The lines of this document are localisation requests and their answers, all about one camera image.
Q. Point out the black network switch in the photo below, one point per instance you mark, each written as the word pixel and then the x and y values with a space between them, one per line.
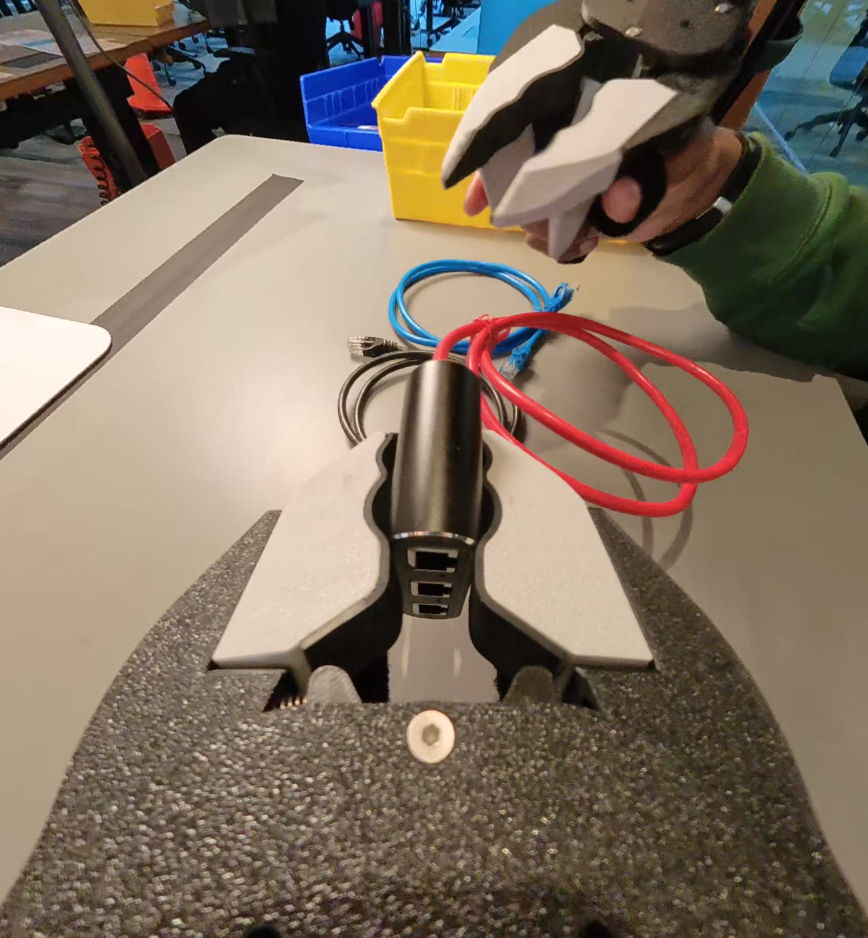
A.
pixel 438 440

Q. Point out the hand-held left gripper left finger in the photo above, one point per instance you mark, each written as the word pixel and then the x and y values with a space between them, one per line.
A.
pixel 309 571

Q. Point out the orange traffic cone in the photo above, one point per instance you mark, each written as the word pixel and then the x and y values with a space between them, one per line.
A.
pixel 148 88

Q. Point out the white rounded board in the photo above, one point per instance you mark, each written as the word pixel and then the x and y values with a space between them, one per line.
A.
pixel 23 366

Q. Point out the grey metal pole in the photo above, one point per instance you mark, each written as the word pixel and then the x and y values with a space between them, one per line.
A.
pixel 89 95

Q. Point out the blue storage bin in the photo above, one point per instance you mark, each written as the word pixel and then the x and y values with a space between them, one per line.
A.
pixel 339 102

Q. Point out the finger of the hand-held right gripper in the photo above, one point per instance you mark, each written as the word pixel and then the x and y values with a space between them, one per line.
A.
pixel 507 88
pixel 588 146

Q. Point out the black wristwatch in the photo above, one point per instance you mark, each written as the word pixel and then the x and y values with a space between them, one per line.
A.
pixel 745 168

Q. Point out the wooden work table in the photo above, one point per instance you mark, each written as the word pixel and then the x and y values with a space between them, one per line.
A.
pixel 38 66

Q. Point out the black office chair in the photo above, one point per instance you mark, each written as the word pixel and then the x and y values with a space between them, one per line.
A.
pixel 852 88

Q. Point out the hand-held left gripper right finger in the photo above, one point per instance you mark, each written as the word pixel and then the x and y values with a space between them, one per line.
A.
pixel 558 579

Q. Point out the person's right hand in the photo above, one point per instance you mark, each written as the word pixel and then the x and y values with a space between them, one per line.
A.
pixel 690 168

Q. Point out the person's right forearm green sleeve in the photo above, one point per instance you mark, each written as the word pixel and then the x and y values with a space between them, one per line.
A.
pixel 808 256

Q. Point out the yellow storage bin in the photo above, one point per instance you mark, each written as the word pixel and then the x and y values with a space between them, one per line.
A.
pixel 419 168
pixel 126 9

